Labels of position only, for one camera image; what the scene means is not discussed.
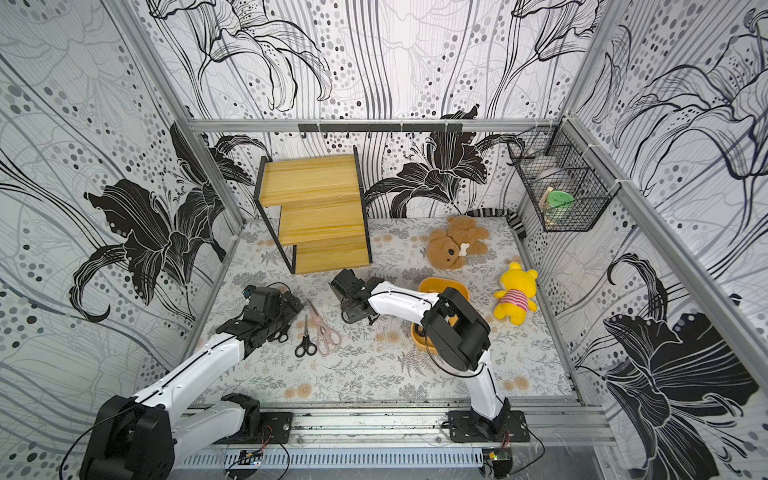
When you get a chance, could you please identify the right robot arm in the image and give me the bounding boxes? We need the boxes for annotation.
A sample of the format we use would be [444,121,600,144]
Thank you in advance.
[330,269,510,428]

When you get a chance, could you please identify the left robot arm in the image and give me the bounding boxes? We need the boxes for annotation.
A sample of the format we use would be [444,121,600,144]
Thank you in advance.
[79,286,303,479]

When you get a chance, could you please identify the pink scissors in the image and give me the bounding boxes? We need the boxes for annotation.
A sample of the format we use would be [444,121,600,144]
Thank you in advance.
[307,300,342,357]

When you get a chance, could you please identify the small black scissors left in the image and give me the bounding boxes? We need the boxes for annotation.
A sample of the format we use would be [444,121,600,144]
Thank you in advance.
[294,318,318,358]

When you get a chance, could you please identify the yellow storage box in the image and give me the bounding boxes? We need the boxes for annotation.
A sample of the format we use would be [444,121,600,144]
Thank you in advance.
[410,276,472,354]

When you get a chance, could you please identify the wooden tiered shelf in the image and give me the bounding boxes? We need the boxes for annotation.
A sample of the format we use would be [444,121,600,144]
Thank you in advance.
[254,149,373,275]

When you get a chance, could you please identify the brown teddy bear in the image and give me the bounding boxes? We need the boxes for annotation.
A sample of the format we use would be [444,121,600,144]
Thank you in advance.
[425,216,490,270]

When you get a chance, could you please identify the yellow plush bear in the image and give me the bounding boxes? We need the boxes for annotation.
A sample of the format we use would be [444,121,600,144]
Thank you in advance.
[493,262,538,326]

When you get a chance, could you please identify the striped plush tail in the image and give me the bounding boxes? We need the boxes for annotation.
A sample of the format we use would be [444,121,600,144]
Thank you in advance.
[465,207,527,240]

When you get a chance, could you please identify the green lidded jar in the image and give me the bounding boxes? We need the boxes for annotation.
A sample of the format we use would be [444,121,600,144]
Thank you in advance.
[543,190,575,226]

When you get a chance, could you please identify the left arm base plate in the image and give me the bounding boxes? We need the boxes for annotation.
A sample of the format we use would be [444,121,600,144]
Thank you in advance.
[214,411,294,446]

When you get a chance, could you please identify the white cable duct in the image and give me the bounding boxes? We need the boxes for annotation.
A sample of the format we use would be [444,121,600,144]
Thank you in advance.
[177,447,486,472]

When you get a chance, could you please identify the black hook rail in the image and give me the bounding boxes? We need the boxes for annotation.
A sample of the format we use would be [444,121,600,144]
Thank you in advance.
[298,122,464,134]

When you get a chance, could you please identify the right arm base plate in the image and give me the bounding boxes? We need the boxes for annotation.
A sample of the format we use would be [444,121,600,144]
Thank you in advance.
[441,410,531,443]

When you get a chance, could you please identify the black wire basket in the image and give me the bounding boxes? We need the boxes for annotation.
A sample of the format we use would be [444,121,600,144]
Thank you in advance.
[506,126,612,233]

